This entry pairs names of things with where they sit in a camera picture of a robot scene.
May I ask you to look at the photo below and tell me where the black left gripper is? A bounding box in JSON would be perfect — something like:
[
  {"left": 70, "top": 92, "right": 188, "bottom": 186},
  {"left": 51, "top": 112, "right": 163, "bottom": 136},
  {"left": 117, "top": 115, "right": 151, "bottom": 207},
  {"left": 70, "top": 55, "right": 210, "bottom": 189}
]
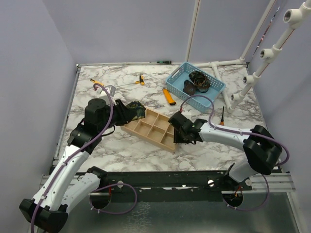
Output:
[{"left": 99, "top": 99, "right": 137, "bottom": 133}]

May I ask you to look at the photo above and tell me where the blue yellow floral tie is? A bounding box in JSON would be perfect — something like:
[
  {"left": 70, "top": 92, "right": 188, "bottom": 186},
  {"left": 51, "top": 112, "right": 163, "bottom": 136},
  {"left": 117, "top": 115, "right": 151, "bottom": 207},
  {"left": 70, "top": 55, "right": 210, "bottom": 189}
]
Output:
[{"left": 126, "top": 100, "right": 146, "bottom": 121}]

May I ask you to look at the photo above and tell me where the wooden compartment tray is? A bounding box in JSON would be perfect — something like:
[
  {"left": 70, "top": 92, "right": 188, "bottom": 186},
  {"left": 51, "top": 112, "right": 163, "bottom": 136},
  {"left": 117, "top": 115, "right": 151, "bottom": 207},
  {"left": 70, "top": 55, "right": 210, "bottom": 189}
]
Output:
[{"left": 121, "top": 108, "right": 176, "bottom": 153}]

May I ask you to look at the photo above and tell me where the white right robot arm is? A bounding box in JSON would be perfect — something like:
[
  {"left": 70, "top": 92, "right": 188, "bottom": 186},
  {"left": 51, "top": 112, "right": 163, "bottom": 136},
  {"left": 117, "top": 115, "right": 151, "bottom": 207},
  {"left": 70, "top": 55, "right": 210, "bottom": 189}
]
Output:
[{"left": 168, "top": 112, "right": 282, "bottom": 190}]

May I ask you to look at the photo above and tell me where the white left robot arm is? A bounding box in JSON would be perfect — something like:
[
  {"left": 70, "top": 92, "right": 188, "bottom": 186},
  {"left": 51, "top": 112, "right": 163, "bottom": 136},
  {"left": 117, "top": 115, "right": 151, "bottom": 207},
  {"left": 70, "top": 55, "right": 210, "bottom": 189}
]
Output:
[{"left": 19, "top": 99, "right": 145, "bottom": 233}]

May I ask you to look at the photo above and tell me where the yellow utility knife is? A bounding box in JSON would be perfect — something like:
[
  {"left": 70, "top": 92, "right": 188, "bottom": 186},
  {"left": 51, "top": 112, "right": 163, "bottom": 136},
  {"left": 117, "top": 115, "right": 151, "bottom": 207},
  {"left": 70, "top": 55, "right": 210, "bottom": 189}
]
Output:
[{"left": 162, "top": 88, "right": 176, "bottom": 106}]

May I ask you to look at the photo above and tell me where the folded dark patterned tie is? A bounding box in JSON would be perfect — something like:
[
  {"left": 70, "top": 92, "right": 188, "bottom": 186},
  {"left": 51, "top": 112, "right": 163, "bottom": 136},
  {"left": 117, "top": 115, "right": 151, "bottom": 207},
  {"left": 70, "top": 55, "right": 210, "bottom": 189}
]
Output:
[{"left": 182, "top": 80, "right": 197, "bottom": 96}]

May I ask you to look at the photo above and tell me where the light blue plastic basket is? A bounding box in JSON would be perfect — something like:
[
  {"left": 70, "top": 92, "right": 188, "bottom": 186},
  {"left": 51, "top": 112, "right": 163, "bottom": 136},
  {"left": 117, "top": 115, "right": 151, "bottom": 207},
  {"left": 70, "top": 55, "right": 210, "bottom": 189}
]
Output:
[{"left": 166, "top": 62, "right": 225, "bottom": 113}]

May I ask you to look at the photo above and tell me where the green black marker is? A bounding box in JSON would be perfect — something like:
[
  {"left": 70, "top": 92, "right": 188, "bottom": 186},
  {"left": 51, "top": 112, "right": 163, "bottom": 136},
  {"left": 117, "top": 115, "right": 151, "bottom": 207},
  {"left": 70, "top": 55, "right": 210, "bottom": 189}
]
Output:
[{"left": 156, "top": 61, "right": 172, "bottom": 64}]

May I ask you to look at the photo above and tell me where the white PVC pipe rack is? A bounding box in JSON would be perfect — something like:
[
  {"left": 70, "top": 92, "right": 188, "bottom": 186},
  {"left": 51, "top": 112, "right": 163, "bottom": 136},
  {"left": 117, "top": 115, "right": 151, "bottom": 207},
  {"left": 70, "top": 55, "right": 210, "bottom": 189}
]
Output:
[{"left": 187, "top": 0, "right": 311, "bottom": 114}]

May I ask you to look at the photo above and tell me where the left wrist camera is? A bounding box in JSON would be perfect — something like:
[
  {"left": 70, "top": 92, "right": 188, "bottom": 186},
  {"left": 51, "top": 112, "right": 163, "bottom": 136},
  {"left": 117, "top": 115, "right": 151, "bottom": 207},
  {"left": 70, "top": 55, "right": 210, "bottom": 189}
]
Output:
[{"left": 96, "top": 85, "right": 116, "bottom": 101}]

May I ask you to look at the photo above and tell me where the orange handled screwdriver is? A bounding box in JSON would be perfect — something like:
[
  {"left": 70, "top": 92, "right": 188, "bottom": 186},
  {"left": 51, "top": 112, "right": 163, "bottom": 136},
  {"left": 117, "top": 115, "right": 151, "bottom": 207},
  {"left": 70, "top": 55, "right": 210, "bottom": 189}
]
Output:
[{"left": 220, "top": 106, "right": 225, "bottom": 126}]

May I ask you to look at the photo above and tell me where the yellow black wire stripper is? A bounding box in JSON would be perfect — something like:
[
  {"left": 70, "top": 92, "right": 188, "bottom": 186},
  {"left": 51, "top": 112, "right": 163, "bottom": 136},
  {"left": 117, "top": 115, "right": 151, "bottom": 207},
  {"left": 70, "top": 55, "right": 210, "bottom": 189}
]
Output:
[{"left": 135, "top": 75, "right": 144, "bottom": 85}]

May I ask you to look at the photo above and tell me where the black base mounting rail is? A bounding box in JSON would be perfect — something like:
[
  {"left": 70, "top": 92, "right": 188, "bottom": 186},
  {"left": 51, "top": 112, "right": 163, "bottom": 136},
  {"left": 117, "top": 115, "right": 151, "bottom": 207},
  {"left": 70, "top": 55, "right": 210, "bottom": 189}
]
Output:
[{"left": 48, "top": 167, "right": 258, "bottom": 204}]

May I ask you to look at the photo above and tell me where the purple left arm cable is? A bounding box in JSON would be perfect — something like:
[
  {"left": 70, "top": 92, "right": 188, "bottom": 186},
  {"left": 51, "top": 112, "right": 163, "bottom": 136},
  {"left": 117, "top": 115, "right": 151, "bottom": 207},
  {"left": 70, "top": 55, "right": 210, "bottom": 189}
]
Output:
[{"left": 30, "top": 83, "right": 115, "bottom": 233}]

